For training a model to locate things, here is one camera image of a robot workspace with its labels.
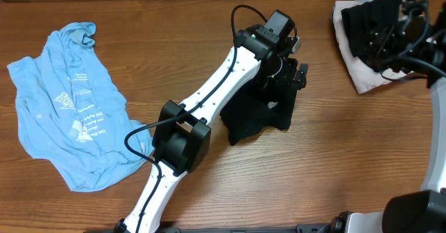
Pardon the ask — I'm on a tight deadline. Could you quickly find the black t-shirt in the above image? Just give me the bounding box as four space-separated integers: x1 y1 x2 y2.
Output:
220 79 297 146

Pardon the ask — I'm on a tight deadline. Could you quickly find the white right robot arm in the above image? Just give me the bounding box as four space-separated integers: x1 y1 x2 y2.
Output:
344 8 445 233

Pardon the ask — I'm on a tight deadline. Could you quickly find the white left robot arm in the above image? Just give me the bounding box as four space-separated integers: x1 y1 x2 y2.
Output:
114 10 308 232

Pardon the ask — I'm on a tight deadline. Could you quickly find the folded black garment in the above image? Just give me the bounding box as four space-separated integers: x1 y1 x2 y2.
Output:
341 0 414 58

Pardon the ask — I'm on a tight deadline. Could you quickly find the folded beige garment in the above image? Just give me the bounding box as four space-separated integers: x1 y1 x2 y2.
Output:
332 0 406 94

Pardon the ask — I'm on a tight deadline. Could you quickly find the light blue t-shirt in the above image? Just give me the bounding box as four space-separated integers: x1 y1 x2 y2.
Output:
8 22 153 193

